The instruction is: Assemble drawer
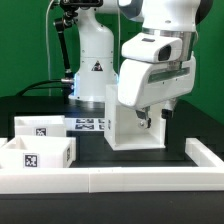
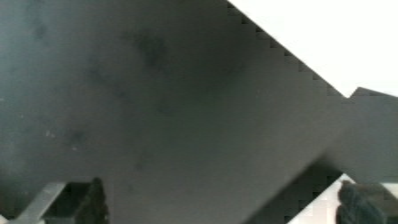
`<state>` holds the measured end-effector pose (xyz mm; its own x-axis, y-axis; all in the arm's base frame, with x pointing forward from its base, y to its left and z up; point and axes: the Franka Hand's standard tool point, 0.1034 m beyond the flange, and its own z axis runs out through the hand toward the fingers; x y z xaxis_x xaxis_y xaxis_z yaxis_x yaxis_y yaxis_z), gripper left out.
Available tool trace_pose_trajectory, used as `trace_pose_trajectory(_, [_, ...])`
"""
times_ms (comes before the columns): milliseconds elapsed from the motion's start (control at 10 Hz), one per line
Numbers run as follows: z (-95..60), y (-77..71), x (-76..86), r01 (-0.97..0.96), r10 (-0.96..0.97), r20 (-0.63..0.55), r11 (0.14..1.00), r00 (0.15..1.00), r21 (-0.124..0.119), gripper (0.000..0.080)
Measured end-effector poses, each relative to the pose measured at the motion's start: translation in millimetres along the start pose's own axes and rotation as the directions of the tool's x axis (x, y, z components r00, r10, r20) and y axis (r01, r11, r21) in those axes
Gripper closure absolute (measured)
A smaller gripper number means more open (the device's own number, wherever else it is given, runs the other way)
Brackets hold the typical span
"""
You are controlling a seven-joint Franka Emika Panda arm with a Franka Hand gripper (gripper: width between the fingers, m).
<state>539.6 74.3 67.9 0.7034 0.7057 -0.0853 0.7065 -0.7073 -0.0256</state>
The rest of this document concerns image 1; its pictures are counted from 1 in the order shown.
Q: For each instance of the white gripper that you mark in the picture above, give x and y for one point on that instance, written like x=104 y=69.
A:
x=143 y=84

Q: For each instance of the white drawer cabinet box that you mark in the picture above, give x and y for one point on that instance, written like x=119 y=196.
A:
x=125 y=131

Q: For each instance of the white front drawer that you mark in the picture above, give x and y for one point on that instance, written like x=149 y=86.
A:
x=38 y=152

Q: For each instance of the white drawer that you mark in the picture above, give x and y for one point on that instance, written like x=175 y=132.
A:
x=38 y=152
x=40 y=125

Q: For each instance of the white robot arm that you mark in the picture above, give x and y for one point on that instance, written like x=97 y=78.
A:
x=168 y=18

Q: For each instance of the white rear drawer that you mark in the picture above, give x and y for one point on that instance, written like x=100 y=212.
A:
x=40 y=125

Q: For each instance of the white marker plate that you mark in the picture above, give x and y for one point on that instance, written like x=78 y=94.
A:
x=85 y=124

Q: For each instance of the white workspace border wall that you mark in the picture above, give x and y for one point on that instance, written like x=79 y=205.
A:
x=206 y=174

